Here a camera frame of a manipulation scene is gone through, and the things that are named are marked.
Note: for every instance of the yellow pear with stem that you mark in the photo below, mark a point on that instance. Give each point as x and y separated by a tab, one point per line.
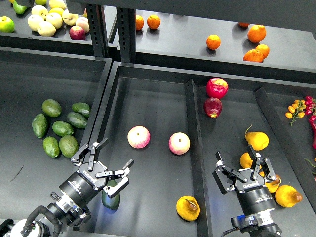
258	140

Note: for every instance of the avocado top right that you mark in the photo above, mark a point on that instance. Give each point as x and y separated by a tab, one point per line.
81	108

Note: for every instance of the avocado bottom right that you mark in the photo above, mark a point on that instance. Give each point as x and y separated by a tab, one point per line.
68	145

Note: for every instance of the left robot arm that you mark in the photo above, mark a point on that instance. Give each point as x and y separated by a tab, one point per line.
71	208

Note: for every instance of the yellow pear lower right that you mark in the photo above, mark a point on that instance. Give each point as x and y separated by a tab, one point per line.
287	196

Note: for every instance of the avocado bottom left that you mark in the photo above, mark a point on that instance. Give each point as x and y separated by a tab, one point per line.
51	147

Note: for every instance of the orange centre shelf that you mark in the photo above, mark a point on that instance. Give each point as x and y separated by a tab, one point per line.
213	42

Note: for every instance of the pink apple right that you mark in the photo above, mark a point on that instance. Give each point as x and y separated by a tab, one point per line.
179	143

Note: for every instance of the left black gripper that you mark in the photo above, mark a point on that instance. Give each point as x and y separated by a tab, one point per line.
92	176

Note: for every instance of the orange small right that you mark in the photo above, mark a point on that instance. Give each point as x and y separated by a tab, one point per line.
264	49

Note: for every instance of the black tray divider right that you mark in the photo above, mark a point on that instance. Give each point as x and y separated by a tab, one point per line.
288	145

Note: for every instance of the dark red apple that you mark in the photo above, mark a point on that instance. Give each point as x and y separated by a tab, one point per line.
212	107

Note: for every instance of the pale yellow pear right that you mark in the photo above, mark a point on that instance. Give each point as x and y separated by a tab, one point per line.
69	18

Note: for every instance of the yellow pear lower middle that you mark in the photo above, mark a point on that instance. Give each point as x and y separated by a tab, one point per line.
274	185

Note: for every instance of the yellow pear with brown spot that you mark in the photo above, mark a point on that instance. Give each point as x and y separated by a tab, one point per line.
188	208

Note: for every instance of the orange far left half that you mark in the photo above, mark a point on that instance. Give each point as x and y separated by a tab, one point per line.
139	22

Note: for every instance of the dark green avocado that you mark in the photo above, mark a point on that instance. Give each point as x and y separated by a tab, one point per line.
110	203

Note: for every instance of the bright red apple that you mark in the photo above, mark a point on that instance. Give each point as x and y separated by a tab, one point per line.
217	88

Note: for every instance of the large orange top right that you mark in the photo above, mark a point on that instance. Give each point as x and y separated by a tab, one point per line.
256	33

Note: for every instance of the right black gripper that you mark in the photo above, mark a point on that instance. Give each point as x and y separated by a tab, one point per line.
254	197

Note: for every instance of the black tray divider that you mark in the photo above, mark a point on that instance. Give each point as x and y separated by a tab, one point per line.
204	225
288	145

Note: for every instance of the black tray divider left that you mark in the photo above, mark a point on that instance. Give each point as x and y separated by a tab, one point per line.
204	225

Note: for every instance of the orange cherry tomato bunch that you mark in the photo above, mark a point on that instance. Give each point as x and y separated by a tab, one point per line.
296	111

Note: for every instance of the peach pink fruit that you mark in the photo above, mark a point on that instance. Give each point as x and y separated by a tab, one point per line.
83	22

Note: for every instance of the black shelf post left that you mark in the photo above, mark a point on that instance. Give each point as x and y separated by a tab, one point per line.
98	33

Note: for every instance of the avocado far left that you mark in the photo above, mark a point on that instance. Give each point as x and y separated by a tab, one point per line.
40	125

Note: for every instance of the black shelf post right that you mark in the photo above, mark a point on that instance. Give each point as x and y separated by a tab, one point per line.
126	29

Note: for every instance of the pale yellow pear centre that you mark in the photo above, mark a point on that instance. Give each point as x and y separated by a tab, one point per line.
55	19

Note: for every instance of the pale yellow pear left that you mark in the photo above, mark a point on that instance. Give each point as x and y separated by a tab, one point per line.
34	21

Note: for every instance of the avocado right middle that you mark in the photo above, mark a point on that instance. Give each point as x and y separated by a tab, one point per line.
76	120

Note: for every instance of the orange front right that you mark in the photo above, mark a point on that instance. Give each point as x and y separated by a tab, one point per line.
253	55

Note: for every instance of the pink apple left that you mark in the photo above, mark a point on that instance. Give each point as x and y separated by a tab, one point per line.
138	137

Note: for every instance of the red apple on shelf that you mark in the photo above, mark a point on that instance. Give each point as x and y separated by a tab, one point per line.
77	33

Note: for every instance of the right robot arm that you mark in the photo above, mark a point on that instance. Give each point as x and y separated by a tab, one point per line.
258	225

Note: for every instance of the avocado centre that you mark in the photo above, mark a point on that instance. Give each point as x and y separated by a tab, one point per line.
62	128

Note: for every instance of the pink apple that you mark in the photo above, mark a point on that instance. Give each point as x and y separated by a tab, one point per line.
179	143
138	137

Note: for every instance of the black shelf post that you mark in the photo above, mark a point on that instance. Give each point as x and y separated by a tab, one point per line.
126	29
98	33

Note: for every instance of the pale yellow pear front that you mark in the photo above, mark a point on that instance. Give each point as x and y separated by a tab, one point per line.
46	29

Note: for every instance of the red chili peppers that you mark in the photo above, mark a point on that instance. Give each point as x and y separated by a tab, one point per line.
310	103

